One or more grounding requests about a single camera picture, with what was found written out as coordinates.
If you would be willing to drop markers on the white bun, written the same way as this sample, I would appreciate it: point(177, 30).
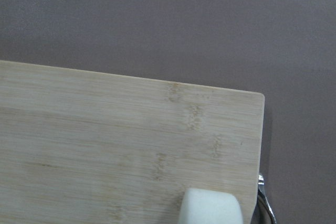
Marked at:
point(207, 206)

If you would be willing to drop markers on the bamboo cutting board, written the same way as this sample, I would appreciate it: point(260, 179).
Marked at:
point(89, 147)

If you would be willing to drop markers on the metal board handle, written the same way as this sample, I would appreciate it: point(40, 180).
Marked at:
point(263, 200)

